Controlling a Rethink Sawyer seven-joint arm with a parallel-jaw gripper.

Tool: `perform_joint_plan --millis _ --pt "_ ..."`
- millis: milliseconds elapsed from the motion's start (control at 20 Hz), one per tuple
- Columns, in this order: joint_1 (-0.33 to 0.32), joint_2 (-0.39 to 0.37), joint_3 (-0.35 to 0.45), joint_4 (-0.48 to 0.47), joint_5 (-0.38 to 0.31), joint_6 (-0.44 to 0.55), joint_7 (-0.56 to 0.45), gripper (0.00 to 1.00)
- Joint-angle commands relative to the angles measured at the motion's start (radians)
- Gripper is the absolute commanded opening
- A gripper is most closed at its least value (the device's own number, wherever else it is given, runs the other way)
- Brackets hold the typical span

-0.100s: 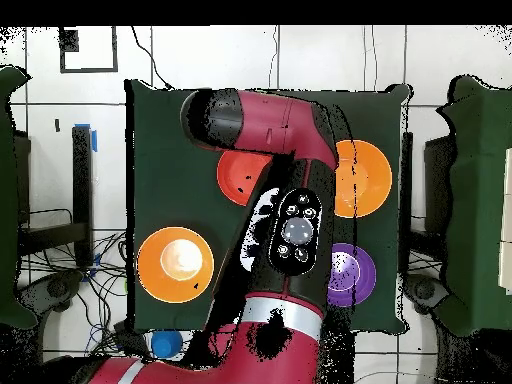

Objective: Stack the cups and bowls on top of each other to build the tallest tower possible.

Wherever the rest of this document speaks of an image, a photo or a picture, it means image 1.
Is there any red plastic bowl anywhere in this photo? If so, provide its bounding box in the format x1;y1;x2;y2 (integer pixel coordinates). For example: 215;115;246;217
216;149;274;208

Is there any dark green table cloth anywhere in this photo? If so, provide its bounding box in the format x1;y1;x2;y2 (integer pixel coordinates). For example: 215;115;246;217
124;78;413;335

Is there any large orange plastic bowl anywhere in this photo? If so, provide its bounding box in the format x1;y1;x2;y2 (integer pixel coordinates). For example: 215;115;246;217
333;139;393;219
136;226;216;304

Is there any purple plastic bowl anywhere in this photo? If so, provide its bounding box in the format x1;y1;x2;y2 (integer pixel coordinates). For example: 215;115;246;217
326;242;378;308

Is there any blue plastic cup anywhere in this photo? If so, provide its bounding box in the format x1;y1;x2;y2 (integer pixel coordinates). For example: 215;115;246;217
150;330;184;359

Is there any black power strip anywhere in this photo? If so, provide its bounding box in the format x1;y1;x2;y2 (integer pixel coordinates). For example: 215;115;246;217
112;319;151;359

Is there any black office chair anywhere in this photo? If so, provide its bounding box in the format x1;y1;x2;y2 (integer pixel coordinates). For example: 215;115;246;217
403;273;451;317
17;271;85;321

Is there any green cloth covered table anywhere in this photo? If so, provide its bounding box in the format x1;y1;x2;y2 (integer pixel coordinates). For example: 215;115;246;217
0;65;38;331
433;74;512;337

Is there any black metal post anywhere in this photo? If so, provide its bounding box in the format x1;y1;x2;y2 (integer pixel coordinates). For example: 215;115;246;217
399;131;414;275

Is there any tangle of cables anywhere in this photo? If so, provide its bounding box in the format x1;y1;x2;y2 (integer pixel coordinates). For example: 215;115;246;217
17;231;189;361

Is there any black metal frame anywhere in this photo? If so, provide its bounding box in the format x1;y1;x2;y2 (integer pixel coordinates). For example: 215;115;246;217
15;124;95;269

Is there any thin black cable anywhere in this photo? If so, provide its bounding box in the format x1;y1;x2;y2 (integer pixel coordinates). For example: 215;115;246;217
130;26;174;91

